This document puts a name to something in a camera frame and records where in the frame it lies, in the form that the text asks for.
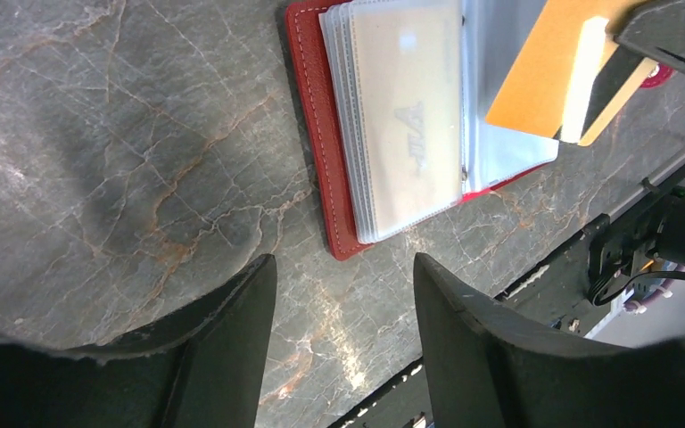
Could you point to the red card holder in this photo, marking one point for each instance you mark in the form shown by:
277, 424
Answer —
320, 43

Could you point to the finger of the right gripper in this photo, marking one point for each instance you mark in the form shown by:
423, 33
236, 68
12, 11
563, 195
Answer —
656, 30

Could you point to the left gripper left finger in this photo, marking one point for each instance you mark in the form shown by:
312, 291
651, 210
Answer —
201, 365

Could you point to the yellow credit card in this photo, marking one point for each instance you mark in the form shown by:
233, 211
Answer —
408, 61
553, 68

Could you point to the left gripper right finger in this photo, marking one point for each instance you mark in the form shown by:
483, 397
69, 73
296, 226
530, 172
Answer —
488, 366

